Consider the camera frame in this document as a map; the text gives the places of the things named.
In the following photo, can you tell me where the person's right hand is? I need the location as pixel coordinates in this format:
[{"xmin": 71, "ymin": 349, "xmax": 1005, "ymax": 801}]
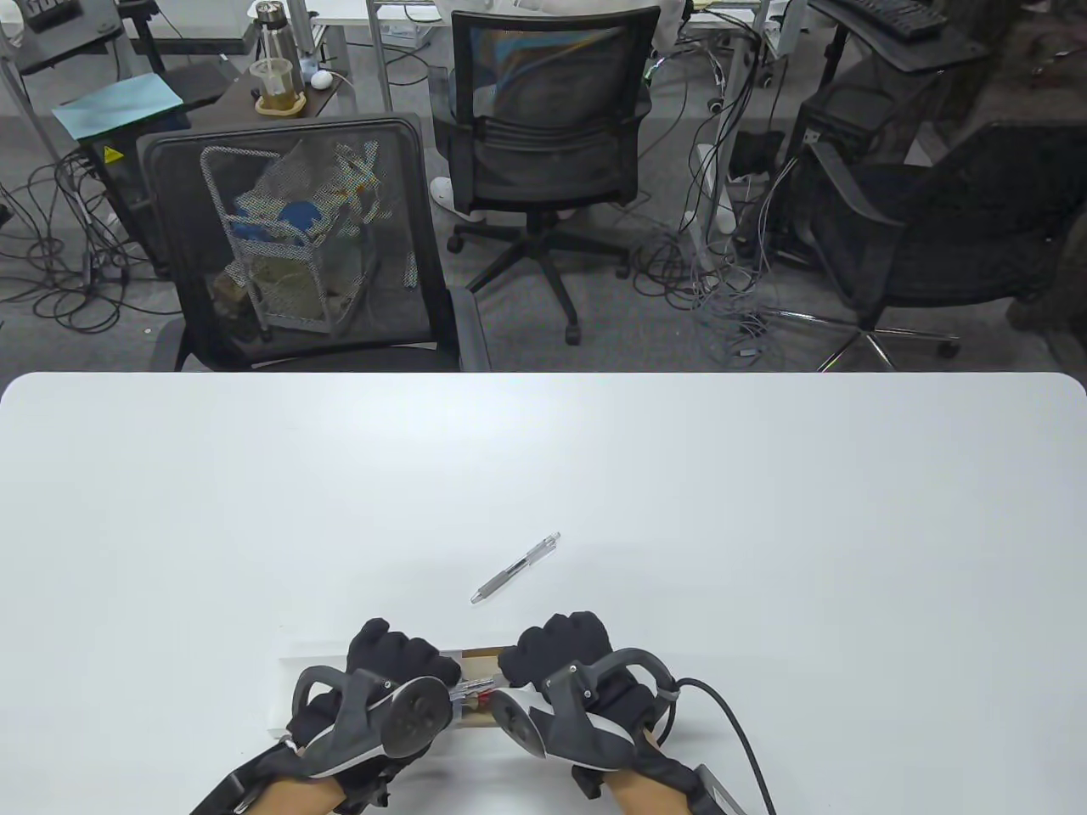
[{"xmin": 497, "ymin": 611, "xmax": 680, "ymax": 765}]

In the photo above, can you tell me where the person's left hand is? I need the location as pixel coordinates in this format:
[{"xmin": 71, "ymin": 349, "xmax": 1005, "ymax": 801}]
[{"xmin": 284, "ymin": 618, "xmax": 464, "ymax": 807}]

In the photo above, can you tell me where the beige pull-out pencil case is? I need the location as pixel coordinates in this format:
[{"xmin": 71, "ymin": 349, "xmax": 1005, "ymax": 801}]
[{"xmin": 268, "ymin": 643, "xmax": 510, "ymax": 735}]

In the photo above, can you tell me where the clear grey-grip retractable pen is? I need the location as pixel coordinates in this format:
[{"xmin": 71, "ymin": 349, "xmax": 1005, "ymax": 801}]
[{"xmin": 470, "ymin": 532, "xmax": 562, "ymax": 605}]

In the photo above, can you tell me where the person's right forearm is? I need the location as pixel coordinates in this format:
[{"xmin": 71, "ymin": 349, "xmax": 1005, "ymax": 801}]
[{"xmin": 607, "ymin": 730, "xmax": 706, "ymax": 815}]

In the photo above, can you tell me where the person's left forearm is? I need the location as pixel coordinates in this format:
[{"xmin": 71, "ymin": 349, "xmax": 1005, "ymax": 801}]
[{"xmin": 246, "ymin": 768, "xmax": 349, "ymax": 815}]

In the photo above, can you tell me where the grey hand tracker controller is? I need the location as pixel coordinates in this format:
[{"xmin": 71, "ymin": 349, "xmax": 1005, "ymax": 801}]
[
  {"xmin": 493, "ymin": 649, "xmax": 680, "ymax": 773},
  {"xmin": 291, "ymin": 665, "xmax": 451, "ymax": 778}
]

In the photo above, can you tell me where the black mesh-back chair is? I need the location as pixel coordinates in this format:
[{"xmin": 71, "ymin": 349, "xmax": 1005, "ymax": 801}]
[{"xmin": 138, "ymin": 113, "xmax": 492, "ymax": 373}]

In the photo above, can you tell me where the black swivel office chair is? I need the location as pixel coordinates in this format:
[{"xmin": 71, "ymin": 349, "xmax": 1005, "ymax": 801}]
[{"xmin": 431, "ymin": 4, "xmax": 655, "ymax": 346}]

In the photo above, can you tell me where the black cabinet yellow label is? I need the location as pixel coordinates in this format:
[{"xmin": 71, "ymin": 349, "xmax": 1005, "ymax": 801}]
[{"xmin": 85, "ymin": 136, "xmax": 179, "ymax": 277}]

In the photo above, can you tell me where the dark brown side desk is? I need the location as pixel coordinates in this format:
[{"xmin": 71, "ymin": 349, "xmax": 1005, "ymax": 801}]
[{"xmin": 217, "ymin": 64, "xmax": 341, "ymax": 128}]

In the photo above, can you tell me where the black chair chrome base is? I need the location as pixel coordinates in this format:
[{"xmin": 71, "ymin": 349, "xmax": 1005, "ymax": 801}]
[{"xmin": 760, "ymin": 119, "xmax": 1087, "ymax": 373}]

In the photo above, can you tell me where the clear plastic cup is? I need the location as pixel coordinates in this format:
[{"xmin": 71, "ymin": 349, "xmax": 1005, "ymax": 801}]
[{"xmin": 250, "ymin": 58, "xmax": 298, "ymax": 110}]

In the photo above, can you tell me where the black flat tray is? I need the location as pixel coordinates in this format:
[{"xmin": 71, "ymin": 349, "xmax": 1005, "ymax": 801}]
[{"xmin": 161, "ymin": 61, "xmax": 239, "ymax": 107}]

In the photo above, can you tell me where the teal folder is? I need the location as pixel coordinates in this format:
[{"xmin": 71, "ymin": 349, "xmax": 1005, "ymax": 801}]
[{"xmin": 53, "ymin": 72, "xmax": 185, "ymax": 141}]

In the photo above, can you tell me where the steel water bottle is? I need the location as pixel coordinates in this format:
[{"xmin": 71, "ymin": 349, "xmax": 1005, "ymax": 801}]
[{"xmin": 255, "ymin": 2, "xmax": 294, "ymax": 69}]

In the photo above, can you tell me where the black stand desk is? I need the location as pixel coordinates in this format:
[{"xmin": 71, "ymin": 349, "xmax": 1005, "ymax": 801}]
[{"xmin": 17, "ymin": 0, "xmax": 124, "ymax": 73}]

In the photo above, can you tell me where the black keyboard desk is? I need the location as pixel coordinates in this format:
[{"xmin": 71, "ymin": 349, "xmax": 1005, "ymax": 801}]
[{"xmin": 807, "ymin": 0, "xmax": 994, "ymax": 73}]

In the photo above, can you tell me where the black keyboard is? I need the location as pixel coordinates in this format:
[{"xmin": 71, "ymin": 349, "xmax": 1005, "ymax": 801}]
[{"xmin": 836, "ymin": 0, "xmax": 948, "ymax": 42}]

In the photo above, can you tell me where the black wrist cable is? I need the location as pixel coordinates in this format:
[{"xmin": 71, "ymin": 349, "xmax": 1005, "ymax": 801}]
[{"xmin": 675, "ymin": 677, "xmax": 778, "ymax": 815}]

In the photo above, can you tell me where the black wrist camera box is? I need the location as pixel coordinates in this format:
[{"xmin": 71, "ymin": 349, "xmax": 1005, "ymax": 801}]
[
  {"xmin": 191, "ymin": 756, "xmax": 264, "ymax": 815},
  {"xmin": 692, "ymin": 764, "xmax": 752, "ymax": 815}
]

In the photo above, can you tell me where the tangle of grey floor cables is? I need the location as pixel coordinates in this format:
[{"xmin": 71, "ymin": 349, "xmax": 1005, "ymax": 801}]
[{"xmin": 633, "ymin": 229, "xmax": 816, "ymax": 366}]

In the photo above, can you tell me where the white wire mesh cart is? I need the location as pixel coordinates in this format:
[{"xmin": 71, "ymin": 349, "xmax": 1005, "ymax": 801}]
[{"xmin": 200, "ymin": 140, "xmax": 396, "ymax": 336}]

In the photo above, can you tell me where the tangle of black floor cables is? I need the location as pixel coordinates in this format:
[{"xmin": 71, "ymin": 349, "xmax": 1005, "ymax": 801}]
[{"xmin": 0, "ymin": 144, "xmax": 183, "ymax": 336}]

